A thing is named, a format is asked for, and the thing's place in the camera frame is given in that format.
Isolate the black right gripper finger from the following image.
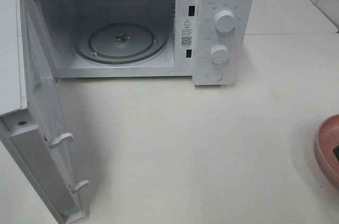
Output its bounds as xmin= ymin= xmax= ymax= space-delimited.
xmin=333 ymin=146 xmax=339 ymax=162

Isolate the pink round plate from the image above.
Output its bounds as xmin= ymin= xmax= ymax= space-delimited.
xmin=315 ymin=114 xmax=338 ymax=190

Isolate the round door release button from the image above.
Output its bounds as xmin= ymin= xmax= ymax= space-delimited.
xmin=207 ymin=69 xmax=224 ymax=82

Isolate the white timer knob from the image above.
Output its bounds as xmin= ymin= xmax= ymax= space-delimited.
xmin=210 ymin=44 xmax=230 ymax=64

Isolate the white microwave door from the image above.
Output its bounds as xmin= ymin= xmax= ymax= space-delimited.
xmin=1 ymin=0 xmax=88 ymax=223

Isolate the white upper power knob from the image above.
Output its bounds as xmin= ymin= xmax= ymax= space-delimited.
xmin=214 ymin=9 xmax=236 ymax=33

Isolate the white microwave oven body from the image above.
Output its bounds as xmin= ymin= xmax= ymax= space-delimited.
xmin=40 ymin=0 xmax=252 ymax=86

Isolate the white warning label sticker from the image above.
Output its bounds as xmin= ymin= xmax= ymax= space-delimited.
xmin=179 ymin=17 xmax=197 ymax=48

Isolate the glass microwave turntable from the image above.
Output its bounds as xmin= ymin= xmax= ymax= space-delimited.
xmin=73 ymin=14 xmax=172 ymax=65

